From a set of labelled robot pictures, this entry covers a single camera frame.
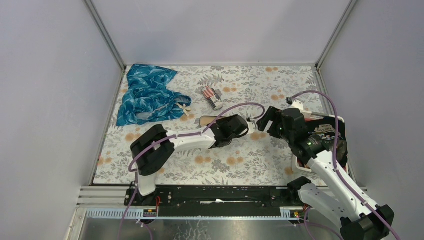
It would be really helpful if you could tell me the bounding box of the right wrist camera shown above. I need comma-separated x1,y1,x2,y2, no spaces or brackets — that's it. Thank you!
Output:
286,97,305,111

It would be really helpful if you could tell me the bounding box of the purple cable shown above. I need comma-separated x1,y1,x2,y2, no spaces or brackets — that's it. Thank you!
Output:
286,90,402,240
117,102,267,240

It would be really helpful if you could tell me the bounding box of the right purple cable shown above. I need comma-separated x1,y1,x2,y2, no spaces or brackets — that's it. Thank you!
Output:
286,90,402,240

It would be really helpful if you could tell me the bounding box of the blue patterned fabric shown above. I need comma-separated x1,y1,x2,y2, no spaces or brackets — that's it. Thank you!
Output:
116,64,192,127

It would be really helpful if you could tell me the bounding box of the flag pattern glasses case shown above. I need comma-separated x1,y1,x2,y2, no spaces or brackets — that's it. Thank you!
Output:
202,86,224,110

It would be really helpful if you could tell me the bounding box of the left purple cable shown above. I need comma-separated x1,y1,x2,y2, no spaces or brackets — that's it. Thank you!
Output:
117,102,267,240

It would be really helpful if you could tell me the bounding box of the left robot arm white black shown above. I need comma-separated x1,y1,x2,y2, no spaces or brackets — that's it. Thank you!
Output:
129,115,257,206

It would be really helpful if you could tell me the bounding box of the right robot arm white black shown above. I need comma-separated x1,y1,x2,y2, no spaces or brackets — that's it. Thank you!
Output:
257,106,395,240

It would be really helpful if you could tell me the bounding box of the black glasses case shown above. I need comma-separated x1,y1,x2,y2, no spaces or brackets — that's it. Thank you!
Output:
199,115,217,128

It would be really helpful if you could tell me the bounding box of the white storage bin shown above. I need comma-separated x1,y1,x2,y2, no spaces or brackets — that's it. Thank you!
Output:
292,110,349,176

